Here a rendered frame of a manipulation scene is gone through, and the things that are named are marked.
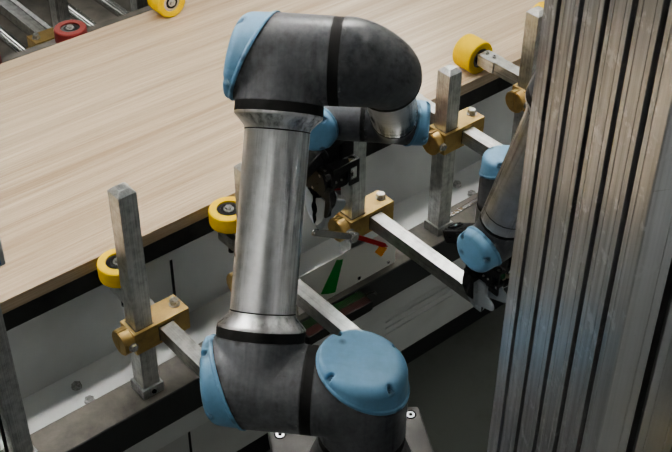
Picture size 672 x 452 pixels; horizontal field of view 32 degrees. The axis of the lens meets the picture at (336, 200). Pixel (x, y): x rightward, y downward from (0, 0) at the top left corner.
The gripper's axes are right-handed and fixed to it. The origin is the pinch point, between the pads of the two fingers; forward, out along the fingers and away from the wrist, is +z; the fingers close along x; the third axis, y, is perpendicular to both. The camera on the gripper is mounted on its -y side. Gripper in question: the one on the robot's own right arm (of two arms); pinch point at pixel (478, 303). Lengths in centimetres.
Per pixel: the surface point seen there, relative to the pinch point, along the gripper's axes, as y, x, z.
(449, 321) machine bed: -52, 49, 72
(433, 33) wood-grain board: -70, 54, -8
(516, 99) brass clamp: -31, 41, -13
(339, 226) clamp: -30.5, -8.6, -3.9
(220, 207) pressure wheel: -46, -26, -8
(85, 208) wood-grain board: -63, -46, -7
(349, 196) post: -30.8, -5.8, -9.8
